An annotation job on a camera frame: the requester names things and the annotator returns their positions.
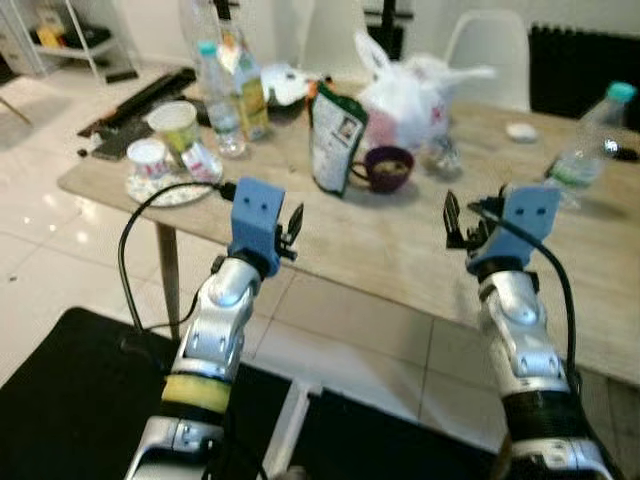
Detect purple mug with food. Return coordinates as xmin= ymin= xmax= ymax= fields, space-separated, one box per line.
xmin=349 ymin=146 xmax=416 ymax=195

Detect small clear glass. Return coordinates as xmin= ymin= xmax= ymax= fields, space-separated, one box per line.
xmin=424 ymin=130 xmax=464 ymax=180

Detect light wooden dining table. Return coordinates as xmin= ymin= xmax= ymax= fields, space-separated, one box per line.
xmin=57 ymin=75 xmax=640 ymax=386

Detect green white snack bag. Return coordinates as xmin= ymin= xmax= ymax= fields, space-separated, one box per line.
xmin=309 ymin=83 xmax=370 ymax=198

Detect small white round dish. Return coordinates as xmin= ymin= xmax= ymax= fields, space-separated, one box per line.
xmin=504 ymin=122 xmax=540 ymax=144

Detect red white small packet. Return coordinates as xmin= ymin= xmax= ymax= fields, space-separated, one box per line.
xmin=180 ymin=140 xmax=224 ymax=185

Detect knotted white plastic bag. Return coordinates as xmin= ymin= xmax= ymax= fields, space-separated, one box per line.
xmin=354 ymin=30 xmax=498 ymax=153

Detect green-label water bottle teal cap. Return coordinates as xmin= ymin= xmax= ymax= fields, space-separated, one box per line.
xmin=547 ymin=82 xmax=638 ymax=207

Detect yellow-label drink bottle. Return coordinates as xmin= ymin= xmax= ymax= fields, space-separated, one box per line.
xmin=226 ymin=25 xmax=272 ymax=142

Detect slim water bottle teal cap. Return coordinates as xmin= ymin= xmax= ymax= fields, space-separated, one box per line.
xmin=194 ymin=40 xmax=247 ymax=158

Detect patterned white plate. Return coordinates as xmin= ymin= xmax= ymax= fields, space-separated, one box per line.
xmin=124 ymin=168 xmax=217 ymax=209

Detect green yellow paper cup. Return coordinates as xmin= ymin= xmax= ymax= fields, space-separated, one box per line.
xmin=147 ymin=100 xmax=201 ymax=168

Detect small red white cup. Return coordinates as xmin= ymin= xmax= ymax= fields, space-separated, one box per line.
xmin=127 ymin=138 xmax=172 ymax=183

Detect small black phone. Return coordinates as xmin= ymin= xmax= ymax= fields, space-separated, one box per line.
xmin=604 ymin=145 xmax=640 ymax=164

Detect white plastic chair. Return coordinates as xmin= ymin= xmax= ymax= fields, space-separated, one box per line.
xmin=443 ymin=10 xmax=532 ymax=113
xmin=298 ymin=0 xmax=373 ymax=83

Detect white floor bar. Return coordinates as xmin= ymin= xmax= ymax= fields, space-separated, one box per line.
xmin=261 ymin=379 xmax=323 ymax=480

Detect black radiator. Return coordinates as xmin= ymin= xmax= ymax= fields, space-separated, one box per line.
xmin=527 ymin=24 xmax=640 ymax=133

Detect long black bars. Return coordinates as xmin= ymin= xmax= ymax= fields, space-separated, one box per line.
xmin=77 ymin=67 xmax=201 ymax=162

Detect black upright pole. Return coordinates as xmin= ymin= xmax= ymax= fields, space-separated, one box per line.
xmin=365 ymin=0 xmax=407 ymax=61

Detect large clear plastic bottle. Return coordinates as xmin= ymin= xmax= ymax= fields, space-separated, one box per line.
xmin=183 ymin=0 xmax=227 ymax=53

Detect black floor mat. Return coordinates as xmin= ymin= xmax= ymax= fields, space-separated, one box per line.
xmin=0 ymin=306 xmax=506 ymax=480

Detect pale left wrist camera mount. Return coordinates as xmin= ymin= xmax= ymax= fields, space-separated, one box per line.
xmin=228 ymin=178 xmax=287 ymax=278

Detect pale wrist camera mount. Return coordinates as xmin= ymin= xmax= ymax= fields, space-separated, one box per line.
xmin=466 ymin=183 xmax=563 ymax=274
xmin=228 ymin=178 xmax=287 ymax=278

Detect pale right wrist camera mount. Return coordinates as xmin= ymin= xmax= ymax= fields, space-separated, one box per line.
xmin=466 ymin=183 xmax=563 ymax=274

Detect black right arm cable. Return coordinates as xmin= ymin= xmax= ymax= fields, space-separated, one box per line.
xmin=478 ymin=203 xmax=583 ymax=396

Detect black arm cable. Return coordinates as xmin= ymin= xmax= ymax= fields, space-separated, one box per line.
xmin=117 ymin=180 xmax=237 ymax=346
xmin=478 ymin=203 xmax=583 ymax=396

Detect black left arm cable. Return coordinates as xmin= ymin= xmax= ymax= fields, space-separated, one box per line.
xmin=117 ymin=180 xmax=237 ymax=346

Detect white wire shelf rack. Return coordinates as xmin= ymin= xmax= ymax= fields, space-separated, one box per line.
xmin=0 ymin=0 xmax=142 ymax=87

